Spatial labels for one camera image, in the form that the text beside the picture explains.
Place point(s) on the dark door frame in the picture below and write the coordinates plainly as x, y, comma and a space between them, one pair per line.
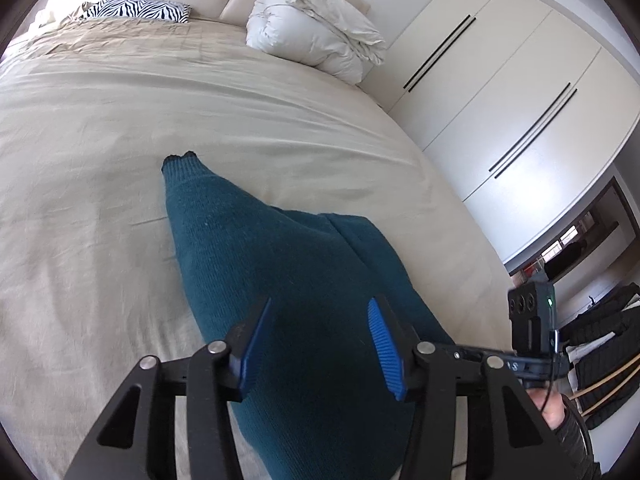
607, 195

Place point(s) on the folded white duvet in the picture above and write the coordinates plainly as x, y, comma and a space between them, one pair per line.
305, 25

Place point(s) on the tan bed sheet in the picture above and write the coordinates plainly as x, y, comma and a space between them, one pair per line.
130, 35

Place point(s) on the person's right hand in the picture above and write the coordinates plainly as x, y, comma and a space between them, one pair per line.
550, 407

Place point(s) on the teal knitted sweater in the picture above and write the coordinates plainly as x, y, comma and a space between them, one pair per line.
310, 270

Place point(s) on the person's right forearm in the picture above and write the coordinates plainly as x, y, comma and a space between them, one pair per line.
575, 440

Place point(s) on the black jacket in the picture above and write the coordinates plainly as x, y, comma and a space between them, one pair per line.
605, 340

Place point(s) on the beige pillow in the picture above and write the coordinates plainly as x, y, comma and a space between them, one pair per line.
55, 17

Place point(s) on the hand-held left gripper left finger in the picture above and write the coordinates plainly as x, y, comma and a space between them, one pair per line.
255, 347

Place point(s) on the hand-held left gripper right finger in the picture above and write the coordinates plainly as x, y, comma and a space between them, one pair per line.
385, 352

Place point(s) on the white wardrobe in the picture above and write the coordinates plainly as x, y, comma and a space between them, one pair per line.
500, 70

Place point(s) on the beige bed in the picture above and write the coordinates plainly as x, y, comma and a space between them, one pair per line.
125, 135

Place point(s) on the zebra print pillow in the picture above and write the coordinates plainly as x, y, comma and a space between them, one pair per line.
140, 10

